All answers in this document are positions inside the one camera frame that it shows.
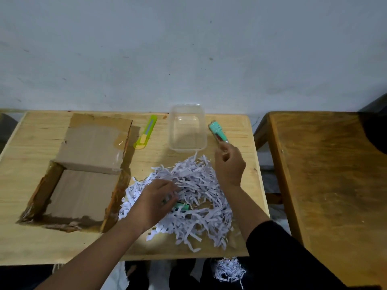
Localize person's right hand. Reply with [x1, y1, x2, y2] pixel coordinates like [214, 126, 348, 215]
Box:
[214, 142, 247, 189]

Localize person's left hand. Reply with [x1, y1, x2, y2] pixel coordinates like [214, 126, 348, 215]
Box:
[125, 179, 182, 235]

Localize person's right forearm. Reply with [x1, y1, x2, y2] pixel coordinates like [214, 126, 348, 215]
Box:
[223, 185, 345, 290]

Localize person's left forearm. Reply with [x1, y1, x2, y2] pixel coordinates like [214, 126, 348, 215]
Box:
[36, 219, 144, 290]

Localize pile of shredded white paper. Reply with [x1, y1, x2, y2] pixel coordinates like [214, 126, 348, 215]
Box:
[119, 153, 235, 253]

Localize clear plastic container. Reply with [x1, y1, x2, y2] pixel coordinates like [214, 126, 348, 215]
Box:
[167, 104, 208, 153]

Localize green yellow utility knife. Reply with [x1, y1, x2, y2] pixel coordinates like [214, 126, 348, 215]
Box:
[134, 115, 158, 150]

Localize open brown cardboard box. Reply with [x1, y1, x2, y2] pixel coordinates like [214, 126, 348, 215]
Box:
[18, 113, 133, 233]

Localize person's black trousers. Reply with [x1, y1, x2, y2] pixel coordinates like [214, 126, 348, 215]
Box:
[125, 257, 257, 290]

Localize small clump of shredded paper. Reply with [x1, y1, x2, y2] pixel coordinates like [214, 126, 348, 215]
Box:
[211, 257, 247, 283]

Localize white plastic bag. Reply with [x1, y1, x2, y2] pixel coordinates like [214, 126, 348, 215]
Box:
[106, 261, 131, 290]

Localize dark wooden table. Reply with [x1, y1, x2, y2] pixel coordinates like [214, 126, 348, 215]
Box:
[253, 111, 387, 289]

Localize black object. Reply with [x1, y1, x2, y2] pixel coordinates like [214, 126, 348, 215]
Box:
[359, 93, 387, 155]

